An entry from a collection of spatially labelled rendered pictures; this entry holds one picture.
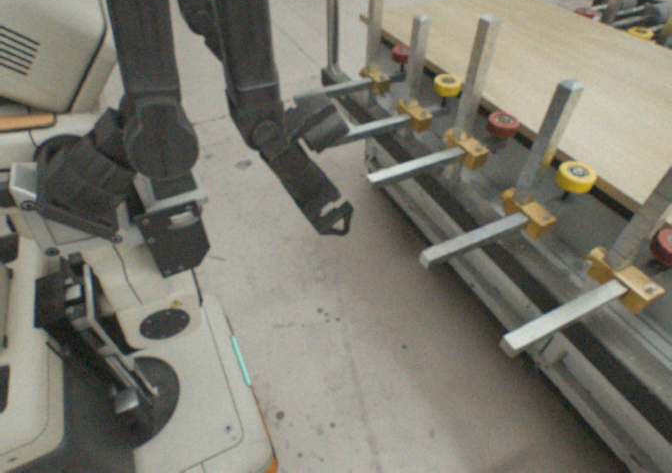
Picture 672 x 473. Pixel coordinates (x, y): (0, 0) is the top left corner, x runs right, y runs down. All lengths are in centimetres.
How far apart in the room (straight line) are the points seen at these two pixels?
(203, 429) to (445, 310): 105
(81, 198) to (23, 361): 48
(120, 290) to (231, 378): 61
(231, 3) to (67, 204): 28
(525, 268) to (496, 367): 72
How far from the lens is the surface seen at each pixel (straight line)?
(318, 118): 58
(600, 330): 110
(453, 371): 172
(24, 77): 64
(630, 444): 165
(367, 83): 153
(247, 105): 52
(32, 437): 92
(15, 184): 56
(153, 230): 75
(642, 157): 127
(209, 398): 137
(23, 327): 100
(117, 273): 87
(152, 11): 47
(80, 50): 63
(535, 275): 113
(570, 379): 166
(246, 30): 49
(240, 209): 225
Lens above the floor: 151
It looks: 46 degrees down
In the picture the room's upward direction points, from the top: straight up
